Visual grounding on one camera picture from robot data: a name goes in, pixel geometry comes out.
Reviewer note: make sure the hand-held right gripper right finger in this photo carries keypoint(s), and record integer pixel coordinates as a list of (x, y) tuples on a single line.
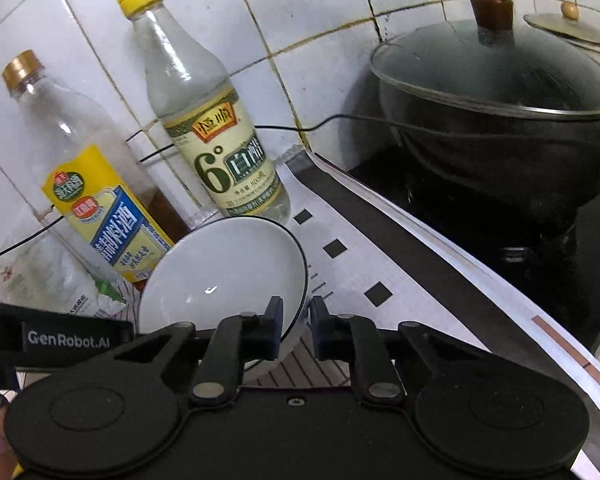
[(320, 327)]

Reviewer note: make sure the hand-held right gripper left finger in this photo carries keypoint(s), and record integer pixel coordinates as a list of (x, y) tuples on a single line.
[(272, 327)]

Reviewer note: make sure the white ribbed bowl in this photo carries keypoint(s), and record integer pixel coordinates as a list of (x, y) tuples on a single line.
[(220, 270)]

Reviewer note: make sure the white plastic packet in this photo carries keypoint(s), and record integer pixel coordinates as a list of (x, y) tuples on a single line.
[(55, 280)]

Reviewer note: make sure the striped white tablecloth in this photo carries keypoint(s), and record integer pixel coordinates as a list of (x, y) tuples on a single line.
[(350, 270)]

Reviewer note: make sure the cooking wine bottle yellow label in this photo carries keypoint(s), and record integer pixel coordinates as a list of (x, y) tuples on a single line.
[(95, 210)]

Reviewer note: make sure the clear vinegar bottle yellow cap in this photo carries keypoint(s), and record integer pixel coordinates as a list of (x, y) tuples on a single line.
[(210, 160)]

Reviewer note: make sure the black wok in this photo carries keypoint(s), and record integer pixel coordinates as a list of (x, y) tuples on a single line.
[(490, 160)]

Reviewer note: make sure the black gas stove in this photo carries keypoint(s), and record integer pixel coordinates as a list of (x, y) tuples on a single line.
[(555, 265)]

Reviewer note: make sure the glass wok lid brown knob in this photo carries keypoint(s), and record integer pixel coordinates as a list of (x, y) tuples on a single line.
[(480, 70)]

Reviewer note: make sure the metal pot lid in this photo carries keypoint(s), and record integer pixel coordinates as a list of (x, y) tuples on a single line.
[(570, 30)]

